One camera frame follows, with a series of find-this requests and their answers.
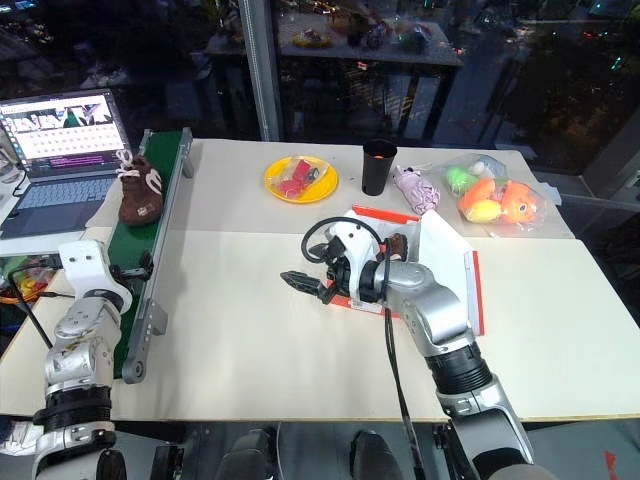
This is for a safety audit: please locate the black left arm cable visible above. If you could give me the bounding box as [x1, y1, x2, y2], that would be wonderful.
[8, 263, 62, 350]

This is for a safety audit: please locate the white and orange shoebox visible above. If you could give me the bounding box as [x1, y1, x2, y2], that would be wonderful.
[319, 203, 487, 337]

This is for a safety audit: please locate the yellow lemon toy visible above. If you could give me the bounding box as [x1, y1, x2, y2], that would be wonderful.
[465, 198, 502, 224]

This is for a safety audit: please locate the green conveyor belt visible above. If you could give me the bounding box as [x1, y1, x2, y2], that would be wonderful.
[106, 127, 196, 386]

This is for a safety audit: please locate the brown shoe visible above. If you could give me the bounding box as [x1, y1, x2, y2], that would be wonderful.
[385, 231, 412, 262]
[115, 149, 166, 228]

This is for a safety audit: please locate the colourful toy pile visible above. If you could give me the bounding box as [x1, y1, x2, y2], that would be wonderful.
[0, 253, 64, 307]

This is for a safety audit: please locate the open laptop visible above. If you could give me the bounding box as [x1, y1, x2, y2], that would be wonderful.
[0, 89, 135, 241]

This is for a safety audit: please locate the grey background table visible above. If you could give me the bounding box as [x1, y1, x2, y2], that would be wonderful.
[203, 0, 466, 144]

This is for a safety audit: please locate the bag of red items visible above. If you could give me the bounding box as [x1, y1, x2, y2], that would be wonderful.
[273, 157, 329, 197]

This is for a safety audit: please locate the black cup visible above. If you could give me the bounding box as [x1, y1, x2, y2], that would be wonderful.
[360, 138, 399, 198]

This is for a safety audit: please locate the dark rounded shape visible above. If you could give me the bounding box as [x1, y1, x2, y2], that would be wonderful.
[348, 429, 405, 480]
[225, 428, 277, 480]

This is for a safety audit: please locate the grey window frame post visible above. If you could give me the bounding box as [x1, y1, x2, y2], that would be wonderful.
[238, 0, 283, 143]

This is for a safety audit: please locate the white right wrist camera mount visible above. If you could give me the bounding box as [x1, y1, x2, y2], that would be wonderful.
[323, 219, 387, 307]

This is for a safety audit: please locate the orange carrot toy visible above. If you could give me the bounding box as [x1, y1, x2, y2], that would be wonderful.
[458, 177, 499, 214]

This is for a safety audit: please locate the white paper scrap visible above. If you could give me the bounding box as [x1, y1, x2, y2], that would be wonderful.
[536, 180, 565, 207]

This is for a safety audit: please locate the clear bag of toys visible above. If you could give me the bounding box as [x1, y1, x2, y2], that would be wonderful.
[441, 152, 552, 237]

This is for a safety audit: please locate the orange fish toy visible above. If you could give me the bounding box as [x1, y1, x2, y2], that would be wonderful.
[499, 180, 542, 226]

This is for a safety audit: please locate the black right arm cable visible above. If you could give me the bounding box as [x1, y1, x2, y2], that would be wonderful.
[301, 216, 427, 480]

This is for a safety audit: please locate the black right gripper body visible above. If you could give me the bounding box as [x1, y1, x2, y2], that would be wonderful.
[319, 239, 362, 303]

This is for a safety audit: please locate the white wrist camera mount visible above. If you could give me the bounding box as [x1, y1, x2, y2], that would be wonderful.
[323, 219, 387, 307]
[56, 239, 134, 312]

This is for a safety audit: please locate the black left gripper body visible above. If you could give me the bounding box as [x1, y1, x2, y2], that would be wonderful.
[108, 251, 155, 291]

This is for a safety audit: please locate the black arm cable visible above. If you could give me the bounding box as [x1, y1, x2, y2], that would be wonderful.
[301, 216, 427, 480]
[8, 263, 62, 350]

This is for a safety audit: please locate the pink crumpled cloth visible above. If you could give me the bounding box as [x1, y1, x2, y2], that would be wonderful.
[391, 164, 443, 217]

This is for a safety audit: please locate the green spiky toy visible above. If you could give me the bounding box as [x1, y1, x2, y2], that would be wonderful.
[445, 166, 474, 194]

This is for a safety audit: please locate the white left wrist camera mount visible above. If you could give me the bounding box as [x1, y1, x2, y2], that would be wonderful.
[56, 239, 134, 312]

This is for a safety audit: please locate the yellow plate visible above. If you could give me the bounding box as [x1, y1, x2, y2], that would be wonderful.
[263, 154, 341, 206]

